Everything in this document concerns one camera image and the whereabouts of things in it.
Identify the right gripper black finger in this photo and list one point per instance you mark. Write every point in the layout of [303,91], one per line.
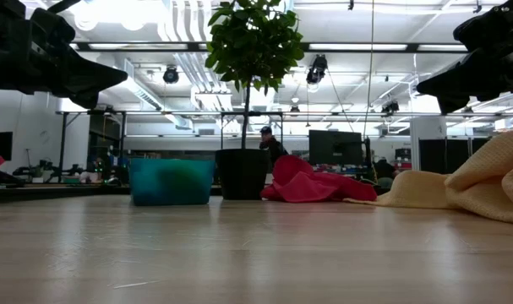
[471,80]
[452,105]

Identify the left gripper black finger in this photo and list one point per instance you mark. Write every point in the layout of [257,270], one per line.
[89,101]
[87,78]

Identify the teal plastic tupperware container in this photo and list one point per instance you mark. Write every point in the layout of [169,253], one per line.
[146,186]

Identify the black metal gantry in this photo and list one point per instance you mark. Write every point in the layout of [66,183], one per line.
[63,143]

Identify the black partition panel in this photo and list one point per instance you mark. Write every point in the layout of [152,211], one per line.
[450,156]

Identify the black hanging spotlight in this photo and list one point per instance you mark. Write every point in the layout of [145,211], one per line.
[317,69]
[170,75]
[390,107]

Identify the yellow cloth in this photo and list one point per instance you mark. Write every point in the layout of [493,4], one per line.
[484,190]

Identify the person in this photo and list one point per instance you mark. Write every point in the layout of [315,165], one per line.
[273,148]
[384,169]

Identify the black computer monitor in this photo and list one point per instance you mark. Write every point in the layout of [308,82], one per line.
[334,148]

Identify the red cloth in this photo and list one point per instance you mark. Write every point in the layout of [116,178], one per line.
[307,186]

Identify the green plant in black pot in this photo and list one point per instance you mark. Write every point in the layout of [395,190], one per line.
[252,42]

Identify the black metal table frame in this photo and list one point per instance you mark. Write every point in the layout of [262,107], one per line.
[49,193]

